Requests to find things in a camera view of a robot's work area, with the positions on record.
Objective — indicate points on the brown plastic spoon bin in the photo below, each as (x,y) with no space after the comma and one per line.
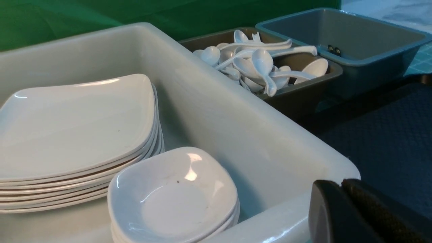
(294,101)

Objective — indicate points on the grey-blue plastic chopstick bin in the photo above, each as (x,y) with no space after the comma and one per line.
(374,52)

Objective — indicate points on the large white plastic tub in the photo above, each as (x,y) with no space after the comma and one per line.
(272,160)

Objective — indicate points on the stack of white small bowls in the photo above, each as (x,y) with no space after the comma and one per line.
(180,196)

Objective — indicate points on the green checked tablecloth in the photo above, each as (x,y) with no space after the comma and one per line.
(422,62)

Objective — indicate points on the green backdrop cloth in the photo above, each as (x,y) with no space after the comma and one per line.
(29,22)

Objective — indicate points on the pile of white soup spoons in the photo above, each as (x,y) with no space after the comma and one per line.
(250,62)

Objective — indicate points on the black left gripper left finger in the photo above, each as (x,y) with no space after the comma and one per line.
(333,217)

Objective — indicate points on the black plastic serving tray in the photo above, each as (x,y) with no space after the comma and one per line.
(387,134)

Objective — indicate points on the stack of white square plates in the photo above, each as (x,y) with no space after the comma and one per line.
(62,145)

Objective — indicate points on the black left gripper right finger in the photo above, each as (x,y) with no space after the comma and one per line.
(393,221)

